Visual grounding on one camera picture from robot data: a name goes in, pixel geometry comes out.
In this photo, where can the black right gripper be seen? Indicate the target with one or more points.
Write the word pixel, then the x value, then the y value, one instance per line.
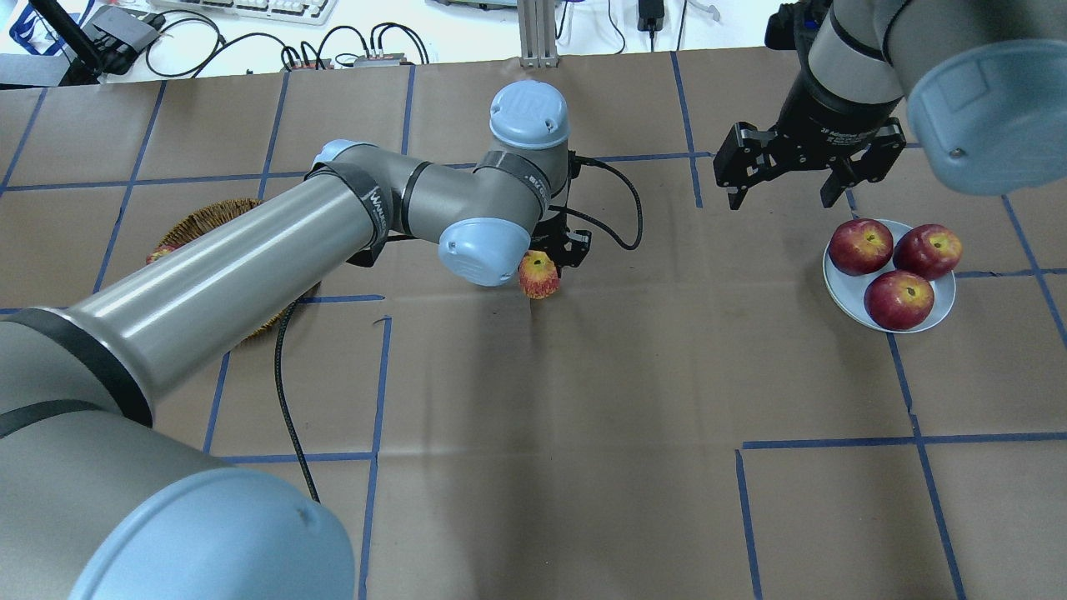
pixel 827 112

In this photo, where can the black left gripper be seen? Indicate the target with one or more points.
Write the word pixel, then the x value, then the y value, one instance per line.
pixel 573 247

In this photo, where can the red yellow apple carried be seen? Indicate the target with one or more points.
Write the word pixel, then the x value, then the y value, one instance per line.
pixel 538 275

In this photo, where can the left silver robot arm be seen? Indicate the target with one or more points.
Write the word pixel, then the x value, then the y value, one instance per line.
pixel 98 505

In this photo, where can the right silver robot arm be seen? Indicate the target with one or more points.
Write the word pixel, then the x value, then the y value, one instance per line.
pixel 982 83

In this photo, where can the red apple plate left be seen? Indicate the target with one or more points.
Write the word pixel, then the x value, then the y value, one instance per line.
pixel 861 246

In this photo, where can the red apple plate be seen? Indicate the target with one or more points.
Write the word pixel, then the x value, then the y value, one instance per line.
pixel 931 251
pixel 861 246
pixel 899 300

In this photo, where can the light blue plate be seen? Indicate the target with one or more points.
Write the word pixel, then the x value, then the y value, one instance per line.
pixel 848 292

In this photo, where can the red apple plate back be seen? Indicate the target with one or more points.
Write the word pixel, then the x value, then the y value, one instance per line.
pixel 931 251

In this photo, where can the red apple plate front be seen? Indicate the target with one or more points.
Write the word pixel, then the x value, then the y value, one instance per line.
pixel 899 300

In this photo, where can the red apple in basket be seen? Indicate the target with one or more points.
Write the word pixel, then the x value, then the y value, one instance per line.
pixel 158 253

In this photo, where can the white keyboard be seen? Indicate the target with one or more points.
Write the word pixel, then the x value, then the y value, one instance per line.
pixel 296 12

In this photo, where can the aluminium frame post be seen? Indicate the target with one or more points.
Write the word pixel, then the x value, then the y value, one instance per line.
pixel 537 34

